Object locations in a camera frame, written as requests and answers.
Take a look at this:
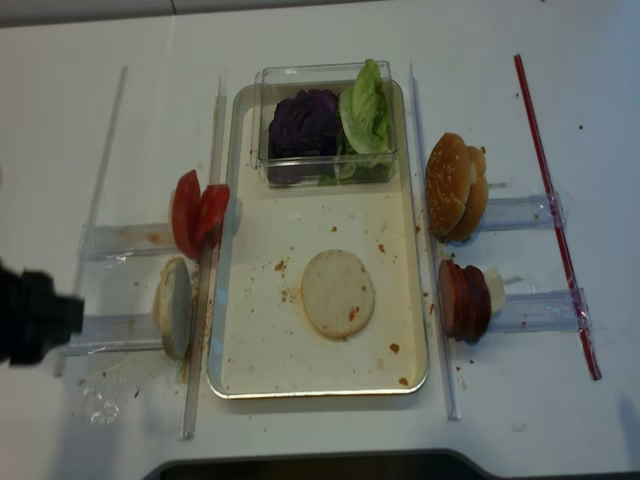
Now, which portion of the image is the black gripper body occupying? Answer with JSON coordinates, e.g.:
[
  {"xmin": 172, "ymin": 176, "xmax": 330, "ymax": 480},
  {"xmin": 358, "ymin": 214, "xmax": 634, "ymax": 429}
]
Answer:
[{"xmin": 1, "ymin": 267, "xmax": 84, "ymax": 366}]

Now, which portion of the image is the bun bottom slice front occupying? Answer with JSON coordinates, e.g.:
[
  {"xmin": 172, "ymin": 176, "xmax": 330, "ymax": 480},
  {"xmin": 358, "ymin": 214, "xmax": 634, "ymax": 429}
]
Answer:
[{"xmin": 300, "ymin": 249, "xmax": 376, "ymax": 339}]

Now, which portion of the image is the bun slice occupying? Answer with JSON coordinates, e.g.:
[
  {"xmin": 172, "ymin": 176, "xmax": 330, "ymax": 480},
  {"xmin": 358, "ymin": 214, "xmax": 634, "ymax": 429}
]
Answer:
[
  {"xmin": 152, "ymin": 257, "xmax": 193, "ymax": 360},
  {"xmin": 300, "ymin": 249, "xmax": 376, "ymax": 339}
]

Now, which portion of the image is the left tomato slice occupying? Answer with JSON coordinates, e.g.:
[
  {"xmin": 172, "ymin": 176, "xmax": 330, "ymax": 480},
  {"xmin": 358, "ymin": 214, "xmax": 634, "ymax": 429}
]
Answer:
[{"xmin": 171, "ymin": 170, "xmax": 201, "ymax": 259}]

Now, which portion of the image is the tomato slice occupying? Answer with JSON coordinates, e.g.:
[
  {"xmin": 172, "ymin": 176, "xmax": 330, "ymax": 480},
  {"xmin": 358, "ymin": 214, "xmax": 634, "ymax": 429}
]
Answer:
[
  {"xmin": 194, "ymin": 184, "xmax": 230, "ymax": 246},
  {"xmin": 171, "ymin": 170, "xmax": 201, "ymax": 259}
]

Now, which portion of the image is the right tomato slice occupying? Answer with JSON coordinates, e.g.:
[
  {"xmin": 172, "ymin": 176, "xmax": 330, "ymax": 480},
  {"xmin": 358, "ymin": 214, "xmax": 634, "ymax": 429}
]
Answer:
[{"xmin": 194, "ymin": 184, "xmax": 230, "ymax": 246}]

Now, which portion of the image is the green lettuce leaf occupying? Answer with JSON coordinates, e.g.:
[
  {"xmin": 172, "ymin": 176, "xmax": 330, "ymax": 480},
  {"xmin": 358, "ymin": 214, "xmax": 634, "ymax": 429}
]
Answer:
[{"xmin": 318, "ymin": 59, "xmax": 392, "ymax": 185}]

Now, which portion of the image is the front meat patty slice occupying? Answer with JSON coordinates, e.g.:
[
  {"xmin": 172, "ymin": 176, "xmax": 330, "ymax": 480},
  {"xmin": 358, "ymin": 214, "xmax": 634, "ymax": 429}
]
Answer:
[{"xmin": 438, "ymin": 260, "xmax": 470, "ymax": 341}]

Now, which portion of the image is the meat patty slice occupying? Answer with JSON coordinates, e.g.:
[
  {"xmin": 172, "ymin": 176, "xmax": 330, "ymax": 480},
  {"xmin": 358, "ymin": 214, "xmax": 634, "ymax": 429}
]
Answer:
[
  {"xmin": 438, "ymin": 260, "xmax": 470, "ymax": 341},
  {"xmin": 464, "ymin": 265, "xmax": 491, "ymax": 344}
]

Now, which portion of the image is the rear meat patty slice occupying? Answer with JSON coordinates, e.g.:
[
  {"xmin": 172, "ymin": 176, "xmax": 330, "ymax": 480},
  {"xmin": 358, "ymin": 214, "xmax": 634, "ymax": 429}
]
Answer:
[{"xmin": 464, "ymin": 265, "xmax": 491, "ymax": 344}]

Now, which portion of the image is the white cheese slice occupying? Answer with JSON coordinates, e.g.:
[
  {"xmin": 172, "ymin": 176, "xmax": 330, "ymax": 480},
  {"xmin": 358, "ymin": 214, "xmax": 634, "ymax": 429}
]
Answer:
[{"xmin": 483, "ymin": 268, "xmax": 506, "ymax": 314}]

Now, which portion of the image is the clear holder lower left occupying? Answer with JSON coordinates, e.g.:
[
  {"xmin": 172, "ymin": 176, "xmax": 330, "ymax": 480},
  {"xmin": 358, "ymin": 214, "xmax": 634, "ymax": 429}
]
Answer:
[{"xmin": 62, "ymin": 314, "xmax": 163, "ymax": 356}]

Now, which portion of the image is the clear holder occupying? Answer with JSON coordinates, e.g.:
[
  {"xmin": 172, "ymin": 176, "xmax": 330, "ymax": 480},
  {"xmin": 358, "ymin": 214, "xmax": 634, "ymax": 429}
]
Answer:
[
  {"xmin": 62, "ymin": 314, "xmax": 163, "ymax": 356},
  {"xmin": 478, "ymin": 192, "xmax": 565, "ymax": 232},
  {"xmin": 79, "ymin": 223, "xmax": 178, "ymax": 261},
  {"xmin": 488, "ymin": 288, "xmax": 591, "ymax": 333}
]

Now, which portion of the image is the clear holder upper left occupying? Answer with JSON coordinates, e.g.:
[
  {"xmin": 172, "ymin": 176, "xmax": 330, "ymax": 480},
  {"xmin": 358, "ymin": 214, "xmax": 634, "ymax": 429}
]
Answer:
[{"xmin": 79, "ymin": 223, "xmax": 178, "ymax": 261}]

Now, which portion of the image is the bun bottom slice rear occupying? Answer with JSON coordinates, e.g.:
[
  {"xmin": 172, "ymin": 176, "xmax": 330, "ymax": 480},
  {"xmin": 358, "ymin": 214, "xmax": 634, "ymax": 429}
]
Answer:
[{"xmin": 152, "ymin": 257, "xmax": 193, "ymax": 360}]

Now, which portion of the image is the metal baking tray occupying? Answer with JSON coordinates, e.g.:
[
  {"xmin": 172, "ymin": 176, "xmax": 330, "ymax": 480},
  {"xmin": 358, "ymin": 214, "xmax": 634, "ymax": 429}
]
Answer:
[{"xmin": 207, "ymin": 85, "xmax": 429, "ymax": 399}]

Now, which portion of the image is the purple cabbage leaf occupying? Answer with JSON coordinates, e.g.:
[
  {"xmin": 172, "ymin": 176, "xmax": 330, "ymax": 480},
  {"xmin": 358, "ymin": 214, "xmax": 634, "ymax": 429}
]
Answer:
[{"xmin": 267, "ymin": 89, "xmax": 342, "ymax": 185}]

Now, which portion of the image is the clear plastic container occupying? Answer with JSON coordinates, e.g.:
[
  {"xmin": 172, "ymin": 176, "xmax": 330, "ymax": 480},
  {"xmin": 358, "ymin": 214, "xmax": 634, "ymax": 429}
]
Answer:
[{"xmin": 250, "ymin": 59, "xmax": 397, "ymax": 188}]

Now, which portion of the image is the sesame bun top front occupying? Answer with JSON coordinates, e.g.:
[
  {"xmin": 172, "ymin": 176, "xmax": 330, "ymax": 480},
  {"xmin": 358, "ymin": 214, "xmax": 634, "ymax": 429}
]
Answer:
[{"xmin": 425, "ymin": 133, "xmax": 471, "ymax": 240}]

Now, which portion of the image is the bun top rear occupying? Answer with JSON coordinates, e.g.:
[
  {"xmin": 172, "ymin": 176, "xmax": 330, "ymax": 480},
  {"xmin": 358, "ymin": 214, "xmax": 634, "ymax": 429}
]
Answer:
[{"xmin": 449, "ymin": 146, "xmax": 489, "ymax": 242}]

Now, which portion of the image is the clear holder upper right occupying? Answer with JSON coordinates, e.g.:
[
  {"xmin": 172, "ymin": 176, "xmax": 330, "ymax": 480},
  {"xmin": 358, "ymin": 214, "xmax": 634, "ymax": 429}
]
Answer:
[{"xmin": 478, "ymin": 192, "xmax": 565, "ymax": 232}]

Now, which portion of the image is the red plastic strip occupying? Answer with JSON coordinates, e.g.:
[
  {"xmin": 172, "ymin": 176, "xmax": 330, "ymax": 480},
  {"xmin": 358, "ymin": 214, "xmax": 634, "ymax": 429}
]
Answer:
[{"xmin": 513, "ymin": 54, "xmax": 602, "ymax": 382}]

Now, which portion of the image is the clear holder lower right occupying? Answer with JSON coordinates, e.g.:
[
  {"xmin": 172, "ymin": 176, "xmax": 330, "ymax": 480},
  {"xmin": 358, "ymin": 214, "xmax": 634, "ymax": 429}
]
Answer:
[{"xmin": 488, "ymin": 288, "xmax": 591, "ymax": 333}]

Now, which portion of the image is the clear left long rail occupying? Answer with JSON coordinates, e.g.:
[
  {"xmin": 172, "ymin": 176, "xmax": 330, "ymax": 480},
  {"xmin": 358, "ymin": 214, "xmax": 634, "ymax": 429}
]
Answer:
[{"xmin": 180, "ymin": 76, "xmax": 226, "ymax": 441}]

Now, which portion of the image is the clear long rail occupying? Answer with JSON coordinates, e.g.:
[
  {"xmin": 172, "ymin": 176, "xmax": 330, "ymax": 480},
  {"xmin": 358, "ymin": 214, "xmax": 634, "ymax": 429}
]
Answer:
[
  {"xmin": 409, "ymin": 63, "xmax": 461, "ymax": 422},
  {"xmin": 180, "ymin": 76, "xmax": 226, "ymax": 441}
]

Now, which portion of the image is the clear right long rail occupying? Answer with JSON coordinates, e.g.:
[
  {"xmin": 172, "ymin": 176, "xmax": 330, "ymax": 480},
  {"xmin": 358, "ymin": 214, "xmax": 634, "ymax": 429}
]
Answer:
[{"xmin": 409, "ymin": 63, "xmax": 461, "ymax": 422}]

